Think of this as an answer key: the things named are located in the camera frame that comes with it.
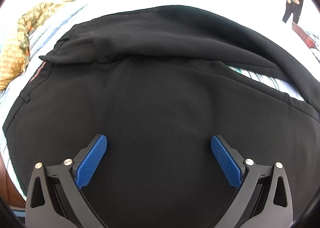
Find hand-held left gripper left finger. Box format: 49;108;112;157
25;133;108;228

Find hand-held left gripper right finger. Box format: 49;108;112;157
211;133;293;228

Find black pants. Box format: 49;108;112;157
2;5;320;228

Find striped bed sheet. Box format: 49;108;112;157
0;0;320;198

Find yellow dotted pillow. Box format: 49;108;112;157
0;37;28;91

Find dark wooden cabinet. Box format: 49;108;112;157
291;22;317;50

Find orange floral blanket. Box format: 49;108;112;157
17;0;128;56

